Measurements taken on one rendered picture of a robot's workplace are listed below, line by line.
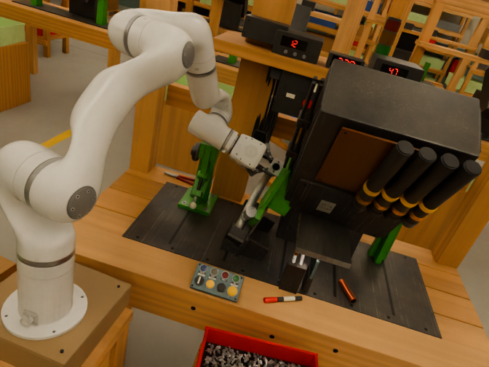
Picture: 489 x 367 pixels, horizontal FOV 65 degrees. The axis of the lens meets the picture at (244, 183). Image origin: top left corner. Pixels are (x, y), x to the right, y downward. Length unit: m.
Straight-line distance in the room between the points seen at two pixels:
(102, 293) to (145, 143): 0.78
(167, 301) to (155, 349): 0.93
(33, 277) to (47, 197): 0.23
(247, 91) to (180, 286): 0.76
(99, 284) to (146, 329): 1.12
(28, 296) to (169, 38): 0.65
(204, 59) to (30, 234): 0.60
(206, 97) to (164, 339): 1.44
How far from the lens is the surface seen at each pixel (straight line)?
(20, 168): 0.87
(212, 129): 1.28
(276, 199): 1.25
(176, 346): 2.22
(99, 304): 1.13
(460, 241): 1.83
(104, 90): 0.88
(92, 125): 0.86
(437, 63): 10.86
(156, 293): 1.27
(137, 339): 2.23
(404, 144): 0.89
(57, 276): 0.98
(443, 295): 1.71
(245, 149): 1.30
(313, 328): 1.25
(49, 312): 1.05
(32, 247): 0.93
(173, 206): 1.55
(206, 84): 1.14
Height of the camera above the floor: 1.77
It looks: 29 degrees down
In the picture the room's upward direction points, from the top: 15 degrees clockwise
